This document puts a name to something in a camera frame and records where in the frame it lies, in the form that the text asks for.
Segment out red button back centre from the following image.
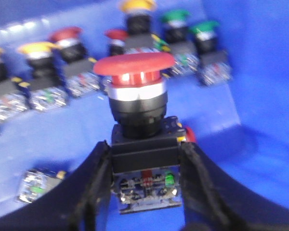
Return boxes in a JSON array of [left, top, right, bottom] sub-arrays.
[[105, 28, 129, 56]]

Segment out fallen red button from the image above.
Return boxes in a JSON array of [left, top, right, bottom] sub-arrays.
[[184, 126, 197, 143]]

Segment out yellow button far left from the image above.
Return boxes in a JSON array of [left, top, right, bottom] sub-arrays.
[[0, 48, 29, 132]]

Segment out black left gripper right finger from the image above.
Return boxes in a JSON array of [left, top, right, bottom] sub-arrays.
[[180, 142, 289, 231]]

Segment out yellow button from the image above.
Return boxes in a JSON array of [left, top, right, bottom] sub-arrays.
[[0, 48, 29, 132], [120, 0, 170, 54], [17, 41, 68, 112]]

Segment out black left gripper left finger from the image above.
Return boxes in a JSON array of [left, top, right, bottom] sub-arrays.
[[0, 141, 111, 231]]

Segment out loose contact block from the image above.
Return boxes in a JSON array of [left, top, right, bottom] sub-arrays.
[[16, 168, 67, 204]]

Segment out green button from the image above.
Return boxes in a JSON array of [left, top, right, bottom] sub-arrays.
[[160, 9, 199, 77], [189, 20, 232, 86]]

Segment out yellow button back centre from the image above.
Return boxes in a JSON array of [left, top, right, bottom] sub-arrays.
[[120, 0, 170, 54]]

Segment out red mushroom push button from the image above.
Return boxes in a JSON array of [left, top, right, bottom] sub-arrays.
[[93, 52, 186, 214]]

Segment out red button back left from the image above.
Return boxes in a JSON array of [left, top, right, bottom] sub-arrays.
[[49, 26, 100, 98]]

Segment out green button left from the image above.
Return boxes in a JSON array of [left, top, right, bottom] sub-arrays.
[[160, 9, 199, 77]]

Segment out left blue plastic crate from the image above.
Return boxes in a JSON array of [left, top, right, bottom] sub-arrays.
[[0, 0, 289, 230]]

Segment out green button right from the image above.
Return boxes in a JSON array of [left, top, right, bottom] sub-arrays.
[[189, 20, 232, 86]]

